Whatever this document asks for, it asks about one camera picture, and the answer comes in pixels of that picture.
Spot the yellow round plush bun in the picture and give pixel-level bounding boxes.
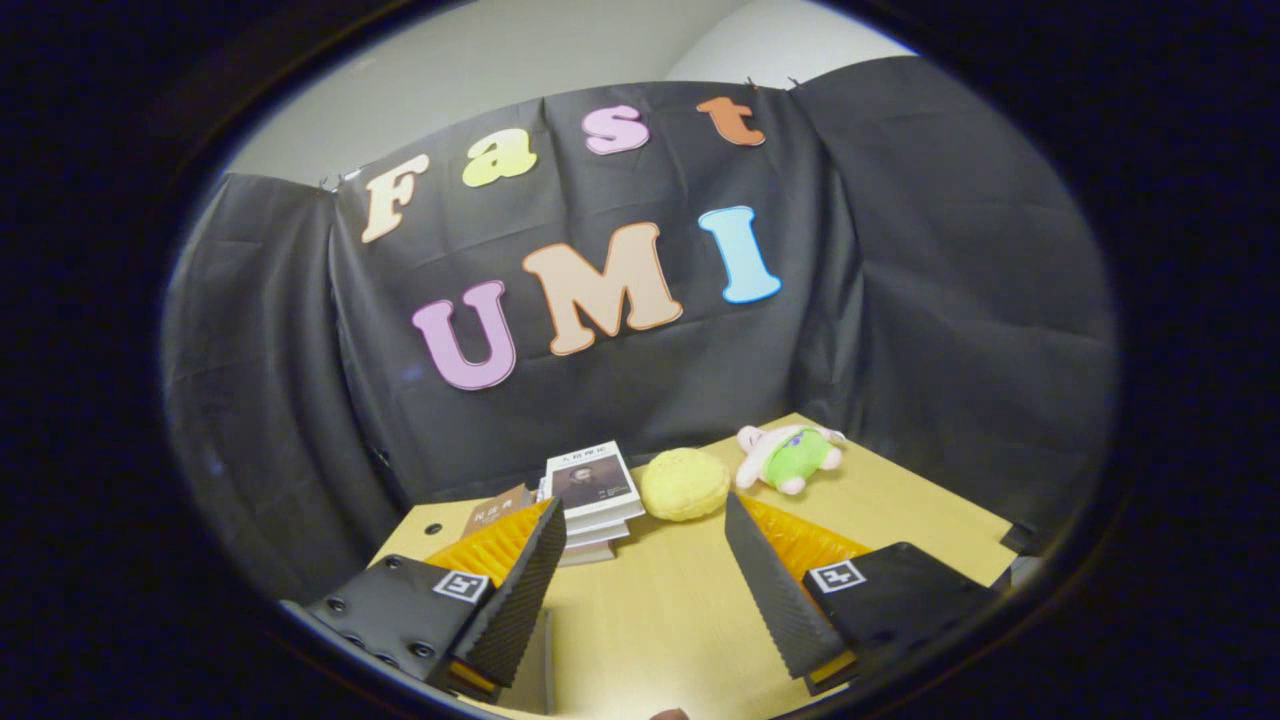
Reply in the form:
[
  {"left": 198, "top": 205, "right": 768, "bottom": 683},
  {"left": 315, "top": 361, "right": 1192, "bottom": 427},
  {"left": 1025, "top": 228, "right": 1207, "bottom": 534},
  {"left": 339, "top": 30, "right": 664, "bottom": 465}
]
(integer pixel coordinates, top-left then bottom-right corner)
[{"left": 640, "top": 447, "right": 731, "bottom": 522}]

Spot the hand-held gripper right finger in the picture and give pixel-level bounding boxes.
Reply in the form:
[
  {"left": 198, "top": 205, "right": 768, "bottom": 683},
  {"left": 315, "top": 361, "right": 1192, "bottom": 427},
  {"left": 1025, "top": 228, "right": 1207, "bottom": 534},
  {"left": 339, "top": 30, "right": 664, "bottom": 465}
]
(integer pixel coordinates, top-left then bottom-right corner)
[{"left": 724, "top": 490, "right": 1001, "bottom": 696}]

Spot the pink and green plush toy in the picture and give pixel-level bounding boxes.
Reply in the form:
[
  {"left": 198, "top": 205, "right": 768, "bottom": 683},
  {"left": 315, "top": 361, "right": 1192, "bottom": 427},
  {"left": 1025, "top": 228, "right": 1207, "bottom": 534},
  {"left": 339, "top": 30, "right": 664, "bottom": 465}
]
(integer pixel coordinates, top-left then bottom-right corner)
[{"left": 736, "top": 424, "right": 847, "bottom": 496}]

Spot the white book with portrait cover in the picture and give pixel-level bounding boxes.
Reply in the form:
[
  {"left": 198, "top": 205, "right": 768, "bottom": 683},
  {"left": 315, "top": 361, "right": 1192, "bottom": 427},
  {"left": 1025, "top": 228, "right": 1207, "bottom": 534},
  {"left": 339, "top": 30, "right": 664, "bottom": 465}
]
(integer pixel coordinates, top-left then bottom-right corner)
[{"left": 545, "top": 440, "right": 646, "bottom": 531}]

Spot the white thin book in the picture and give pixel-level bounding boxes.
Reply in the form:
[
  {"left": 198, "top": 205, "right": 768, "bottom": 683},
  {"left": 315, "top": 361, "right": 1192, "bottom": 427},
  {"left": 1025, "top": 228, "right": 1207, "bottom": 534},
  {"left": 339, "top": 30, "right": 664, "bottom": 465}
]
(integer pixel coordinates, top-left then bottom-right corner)
[{"left": 560, "top": 520, "right": 633, "bottom": 550}]

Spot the brown cover book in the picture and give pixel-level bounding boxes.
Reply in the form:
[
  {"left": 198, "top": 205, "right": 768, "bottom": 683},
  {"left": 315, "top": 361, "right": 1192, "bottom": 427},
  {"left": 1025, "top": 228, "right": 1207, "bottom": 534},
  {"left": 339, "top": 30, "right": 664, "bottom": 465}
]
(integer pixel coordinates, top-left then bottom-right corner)
[{"left": 462, "top": 485, "right": 536, "bottom": 541}]

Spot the grey fabric storage box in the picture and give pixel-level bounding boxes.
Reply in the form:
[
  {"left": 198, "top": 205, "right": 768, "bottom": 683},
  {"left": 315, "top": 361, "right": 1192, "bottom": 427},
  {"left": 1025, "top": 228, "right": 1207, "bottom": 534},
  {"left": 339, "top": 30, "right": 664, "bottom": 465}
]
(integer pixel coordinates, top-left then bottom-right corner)
[{"left": 500, "top": 610, "right": 557, "bottom": 717}]

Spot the black chair frame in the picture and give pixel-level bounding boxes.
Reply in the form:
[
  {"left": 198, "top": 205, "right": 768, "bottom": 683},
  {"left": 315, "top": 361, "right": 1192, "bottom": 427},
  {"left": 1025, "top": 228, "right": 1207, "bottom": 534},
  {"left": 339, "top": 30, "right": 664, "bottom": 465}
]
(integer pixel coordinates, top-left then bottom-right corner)
[{"left": 1000, "top": 520, "right": 1046, "bottom": 561}]

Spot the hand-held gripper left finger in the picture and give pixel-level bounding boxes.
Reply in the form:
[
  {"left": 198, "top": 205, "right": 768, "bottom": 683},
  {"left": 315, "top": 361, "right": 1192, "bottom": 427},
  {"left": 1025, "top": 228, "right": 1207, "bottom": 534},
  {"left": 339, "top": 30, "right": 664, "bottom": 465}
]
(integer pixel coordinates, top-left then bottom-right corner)
[{"left": 283, "top": 497, "right": 568, "bottom": 704}]

